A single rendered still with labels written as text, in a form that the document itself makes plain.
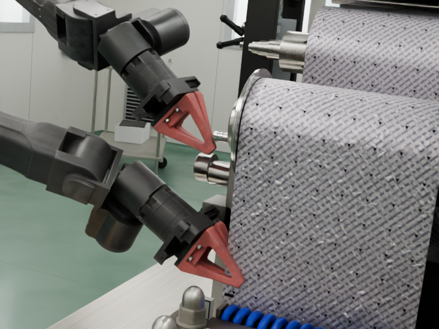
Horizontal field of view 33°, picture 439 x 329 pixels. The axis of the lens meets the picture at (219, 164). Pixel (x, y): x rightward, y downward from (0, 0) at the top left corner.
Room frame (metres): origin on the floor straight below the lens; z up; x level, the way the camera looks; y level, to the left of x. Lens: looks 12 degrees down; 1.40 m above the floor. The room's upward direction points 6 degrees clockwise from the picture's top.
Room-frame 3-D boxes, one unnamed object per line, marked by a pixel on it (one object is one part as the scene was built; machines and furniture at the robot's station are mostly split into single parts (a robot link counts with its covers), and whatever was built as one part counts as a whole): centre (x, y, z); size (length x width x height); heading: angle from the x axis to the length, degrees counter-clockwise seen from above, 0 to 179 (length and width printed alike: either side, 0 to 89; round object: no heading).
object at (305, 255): (0.84, -0.13, 1.10); 0.23 x 0.01 x 0.18; 68
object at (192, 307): (0.82, 0.01, 1.05); 0.04 x 0.04 x 0.04
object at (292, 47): (1.18, -0.11, 1.33); 0.06 x 0.06 x 0.06; 68
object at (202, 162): (1.00, 0.02, 1.18); 0.04 x 0.02 x 0.04; 158
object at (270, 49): (1.20, -0.06, 1.33); 0.06 x 0.03 x 0.03; 68
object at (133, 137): (5.74, 0.71, 0.51); 0.91 x 0.58 x 1.02; 2
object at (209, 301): (0.84, 0.00, 1.04); 0.02 x 0.01 x 0.02; 68
